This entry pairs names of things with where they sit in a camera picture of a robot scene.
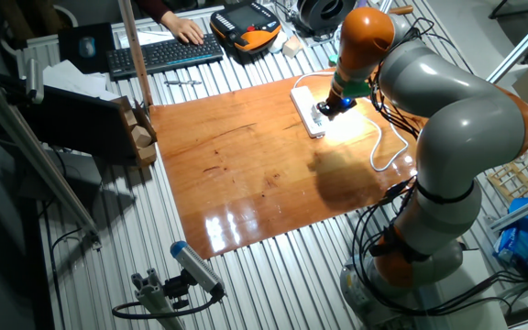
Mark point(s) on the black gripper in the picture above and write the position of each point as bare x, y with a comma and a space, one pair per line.
341, 103

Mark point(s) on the white bulb holder with bulb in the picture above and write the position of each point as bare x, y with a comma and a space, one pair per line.
316, 114

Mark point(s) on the forearm in dark red sleeve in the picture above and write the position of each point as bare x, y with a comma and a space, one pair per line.
154, 8

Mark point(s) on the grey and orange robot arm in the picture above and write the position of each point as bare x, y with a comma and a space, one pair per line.
470, 124

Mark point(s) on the bystander hand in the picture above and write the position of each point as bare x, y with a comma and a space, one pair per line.
185, 29

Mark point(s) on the white power strip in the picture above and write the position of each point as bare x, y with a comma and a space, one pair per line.
303, 101

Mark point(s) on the small wooden cube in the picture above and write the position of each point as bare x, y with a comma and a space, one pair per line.
292, 47

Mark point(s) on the white rounded object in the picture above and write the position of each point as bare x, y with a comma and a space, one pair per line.
277, 42

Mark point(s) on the black filament spool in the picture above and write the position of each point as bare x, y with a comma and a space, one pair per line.
323, 11

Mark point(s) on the orange and black teach pendant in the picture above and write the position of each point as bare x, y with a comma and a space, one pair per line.
245, 27

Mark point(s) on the wooden board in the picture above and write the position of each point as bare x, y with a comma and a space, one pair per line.
227, 183

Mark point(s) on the wooden mallet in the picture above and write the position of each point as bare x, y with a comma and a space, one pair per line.
401, 9

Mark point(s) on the silver pen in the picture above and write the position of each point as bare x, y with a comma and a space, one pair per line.
181, 83

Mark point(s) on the black keyboard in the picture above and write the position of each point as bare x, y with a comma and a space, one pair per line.
165, 57

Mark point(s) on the wooden block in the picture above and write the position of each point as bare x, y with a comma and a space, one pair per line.
141, 136
146, 155
130, 118

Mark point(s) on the wooden rack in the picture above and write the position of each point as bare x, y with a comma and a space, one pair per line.
516, 181

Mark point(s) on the grey computer mouse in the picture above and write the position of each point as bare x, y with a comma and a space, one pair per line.
87, 47

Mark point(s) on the black monitor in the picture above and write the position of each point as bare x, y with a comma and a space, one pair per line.
71, 124

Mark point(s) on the white paper stack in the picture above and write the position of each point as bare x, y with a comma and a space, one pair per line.
71, 80

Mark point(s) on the black mouse pad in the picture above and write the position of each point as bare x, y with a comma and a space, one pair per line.
69, 55

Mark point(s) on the grey metal tripod bar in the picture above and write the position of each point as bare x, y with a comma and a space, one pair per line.
30, 151

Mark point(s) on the silver camera with blue end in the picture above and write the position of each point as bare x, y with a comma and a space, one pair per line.
195, 266

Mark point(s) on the aluminium profile post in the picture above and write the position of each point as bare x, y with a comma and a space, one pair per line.
154, 298

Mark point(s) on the silver side camera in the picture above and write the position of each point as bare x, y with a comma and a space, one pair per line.
34, 80

